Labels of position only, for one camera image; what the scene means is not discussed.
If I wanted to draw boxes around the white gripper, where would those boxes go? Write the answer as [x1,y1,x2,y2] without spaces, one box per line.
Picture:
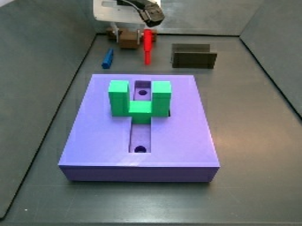
[93,0,163,46]

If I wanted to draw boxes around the brown T-shaped block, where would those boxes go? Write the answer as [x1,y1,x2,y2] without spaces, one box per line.
[106,28,145,49]

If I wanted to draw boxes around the red hexagonal peg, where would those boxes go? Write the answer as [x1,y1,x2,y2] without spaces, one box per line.
[143,29,153,65]

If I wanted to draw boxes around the blue stepped peg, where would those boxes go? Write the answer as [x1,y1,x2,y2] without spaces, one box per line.
[102,49,114,69]

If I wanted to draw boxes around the green U-shaped block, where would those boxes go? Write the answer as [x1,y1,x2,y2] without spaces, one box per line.
[107,80,173,124]

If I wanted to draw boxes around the purple base block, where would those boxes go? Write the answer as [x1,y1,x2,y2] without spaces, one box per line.
[59,74,220,182]

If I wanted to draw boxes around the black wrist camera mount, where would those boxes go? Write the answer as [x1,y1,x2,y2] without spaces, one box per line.
[117,0,166,27]

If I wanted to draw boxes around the black angle bracket fixture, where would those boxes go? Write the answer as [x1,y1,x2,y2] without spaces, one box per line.
[171,43,217,69]

